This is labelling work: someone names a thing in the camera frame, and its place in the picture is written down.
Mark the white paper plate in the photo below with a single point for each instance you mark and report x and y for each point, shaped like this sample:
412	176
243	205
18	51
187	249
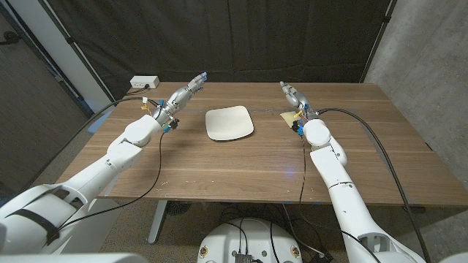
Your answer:
230	122

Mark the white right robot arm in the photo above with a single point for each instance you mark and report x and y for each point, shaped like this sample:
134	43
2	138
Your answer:
343	197

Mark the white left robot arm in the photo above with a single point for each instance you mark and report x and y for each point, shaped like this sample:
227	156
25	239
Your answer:
98	175

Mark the yellow sponge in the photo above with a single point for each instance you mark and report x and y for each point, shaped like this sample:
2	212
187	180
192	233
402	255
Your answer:
288	117

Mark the white power strip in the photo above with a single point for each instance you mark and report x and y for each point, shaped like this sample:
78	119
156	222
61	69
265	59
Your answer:
145	82

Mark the grey electronics box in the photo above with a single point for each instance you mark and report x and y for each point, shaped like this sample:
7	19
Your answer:
243	258

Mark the black backdrop stand pole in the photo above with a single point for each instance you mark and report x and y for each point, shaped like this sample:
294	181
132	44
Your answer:
78	51
376	40

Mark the white table leg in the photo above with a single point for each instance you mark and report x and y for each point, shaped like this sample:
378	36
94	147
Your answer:
158	221

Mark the black round floor fan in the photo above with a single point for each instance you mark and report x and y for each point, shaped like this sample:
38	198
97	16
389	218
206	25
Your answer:
178	207

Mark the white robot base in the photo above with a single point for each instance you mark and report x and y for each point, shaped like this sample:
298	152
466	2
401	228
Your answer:
256	237

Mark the black backdrop curtain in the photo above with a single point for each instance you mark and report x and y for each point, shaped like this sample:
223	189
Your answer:
226	40

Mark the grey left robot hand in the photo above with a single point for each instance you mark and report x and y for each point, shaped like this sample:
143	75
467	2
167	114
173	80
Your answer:
177	100

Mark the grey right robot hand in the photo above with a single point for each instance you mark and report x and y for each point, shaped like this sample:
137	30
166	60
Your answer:
298	100

